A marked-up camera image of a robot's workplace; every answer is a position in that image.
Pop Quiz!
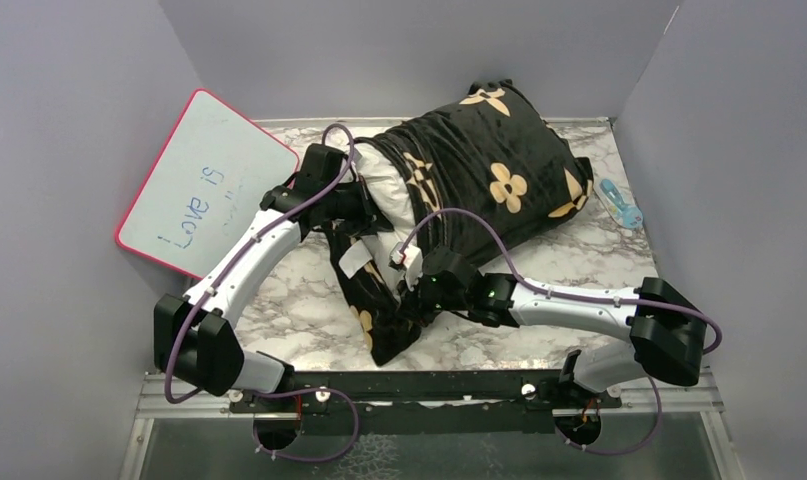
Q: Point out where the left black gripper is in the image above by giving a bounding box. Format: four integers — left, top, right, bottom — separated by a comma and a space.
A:
320, 172, 393, 235

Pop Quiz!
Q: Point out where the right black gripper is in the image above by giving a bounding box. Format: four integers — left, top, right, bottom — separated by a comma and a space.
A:
396, 268, 469, 331

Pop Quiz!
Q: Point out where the white pillow insert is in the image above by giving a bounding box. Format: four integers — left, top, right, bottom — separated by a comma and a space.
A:
336, 143, 417, 292

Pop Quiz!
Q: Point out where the black floral pillowcase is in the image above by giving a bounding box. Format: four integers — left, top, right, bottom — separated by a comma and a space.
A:
322, 79, 594, 366

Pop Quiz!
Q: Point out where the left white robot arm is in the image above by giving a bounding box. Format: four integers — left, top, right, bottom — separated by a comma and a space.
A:
153, 144, 377, 411

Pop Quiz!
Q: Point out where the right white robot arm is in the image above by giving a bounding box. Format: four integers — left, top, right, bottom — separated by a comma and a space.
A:
389, 246, 707, 407

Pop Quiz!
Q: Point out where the pink framed whiteboard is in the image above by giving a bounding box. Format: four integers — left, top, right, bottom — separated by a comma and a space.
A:
115, 89, 299, 278

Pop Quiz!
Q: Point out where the blue packaged small item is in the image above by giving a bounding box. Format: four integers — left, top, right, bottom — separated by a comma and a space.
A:
594, 178, 644, 230

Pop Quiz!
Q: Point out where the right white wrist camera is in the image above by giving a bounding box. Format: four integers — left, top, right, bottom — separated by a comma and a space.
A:
389, 242, 423, 291

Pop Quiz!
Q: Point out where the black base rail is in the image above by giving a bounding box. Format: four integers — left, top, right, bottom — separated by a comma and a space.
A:
229, 369, 621, 436

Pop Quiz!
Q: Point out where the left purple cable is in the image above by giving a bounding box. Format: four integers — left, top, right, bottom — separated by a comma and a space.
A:
163, 123, 361, 464

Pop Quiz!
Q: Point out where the aluminium frame rail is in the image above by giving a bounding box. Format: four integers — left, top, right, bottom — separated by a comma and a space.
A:
116, 370, 298, 480

